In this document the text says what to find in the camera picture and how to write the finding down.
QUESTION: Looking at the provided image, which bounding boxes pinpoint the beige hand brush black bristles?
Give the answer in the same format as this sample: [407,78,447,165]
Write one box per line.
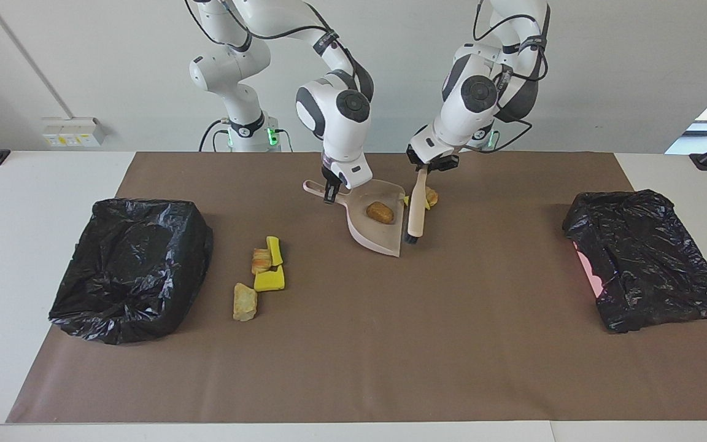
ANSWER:
[406,169,431,245]

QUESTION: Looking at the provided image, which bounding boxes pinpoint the brown potato-shaped lump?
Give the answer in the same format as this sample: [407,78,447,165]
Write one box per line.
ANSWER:
[366,201,395,225]

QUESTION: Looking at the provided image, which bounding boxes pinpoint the beige plastic dustpan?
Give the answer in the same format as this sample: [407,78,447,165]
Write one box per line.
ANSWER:
[303,179,406,257]

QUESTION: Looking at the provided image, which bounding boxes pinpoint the notched yellow sponge piece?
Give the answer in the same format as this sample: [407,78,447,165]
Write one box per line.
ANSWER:
[253,265,286,292]

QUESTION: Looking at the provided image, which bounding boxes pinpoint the tan lump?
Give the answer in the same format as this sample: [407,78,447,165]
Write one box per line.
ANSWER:
[233,282,259,322]

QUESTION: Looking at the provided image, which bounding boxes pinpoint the bin lined with black bag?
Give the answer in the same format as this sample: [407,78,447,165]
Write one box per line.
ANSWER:
[48,198,214,345]

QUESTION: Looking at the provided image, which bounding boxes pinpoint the pink bin with black bag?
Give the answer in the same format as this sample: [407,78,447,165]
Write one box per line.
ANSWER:
[562,189,707,334]

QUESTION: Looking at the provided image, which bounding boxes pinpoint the brown paper table mat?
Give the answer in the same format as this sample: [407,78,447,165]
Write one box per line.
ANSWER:
[6,152,707,424]

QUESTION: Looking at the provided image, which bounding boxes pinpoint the white wall socket box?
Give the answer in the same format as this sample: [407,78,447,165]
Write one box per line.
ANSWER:
[42,117,106,148]

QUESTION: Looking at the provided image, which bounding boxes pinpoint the white wall cable duct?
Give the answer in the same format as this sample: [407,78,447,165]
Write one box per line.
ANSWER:
[0,0,75,120]

